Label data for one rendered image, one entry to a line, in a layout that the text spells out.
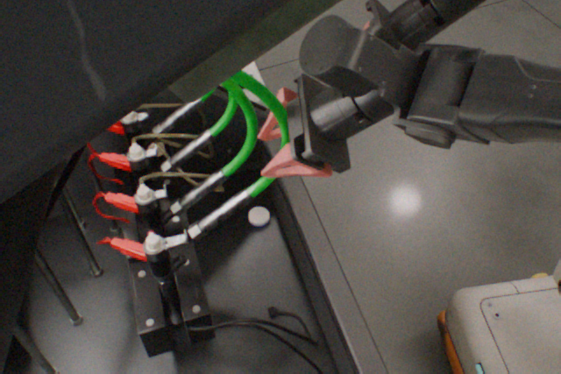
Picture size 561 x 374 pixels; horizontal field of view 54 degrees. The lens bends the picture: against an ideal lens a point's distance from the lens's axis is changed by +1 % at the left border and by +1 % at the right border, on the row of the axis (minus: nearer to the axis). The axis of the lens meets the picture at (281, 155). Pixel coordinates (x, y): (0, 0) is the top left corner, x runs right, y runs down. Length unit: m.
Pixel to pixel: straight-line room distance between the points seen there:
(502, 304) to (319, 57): 1.29
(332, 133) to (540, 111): 0.22
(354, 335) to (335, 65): 0.45
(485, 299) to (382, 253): 0.47
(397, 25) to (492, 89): 0.27
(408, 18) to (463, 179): 1.64
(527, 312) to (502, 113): 1.29
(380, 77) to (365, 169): 1.77
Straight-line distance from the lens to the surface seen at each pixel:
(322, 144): 0.57
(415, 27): 0.71
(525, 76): 0.45
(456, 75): 0.49
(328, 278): 0.86
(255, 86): 0.55
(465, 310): 1.67
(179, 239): 0.72
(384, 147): 2.34
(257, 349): 0.94
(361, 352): 0.81
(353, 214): 2.11
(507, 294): 1.72
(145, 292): 0.83
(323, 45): 0.50
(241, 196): 0.67
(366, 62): 0.48
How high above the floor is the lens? 1.69
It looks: 48 degrees down
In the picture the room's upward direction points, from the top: straight up
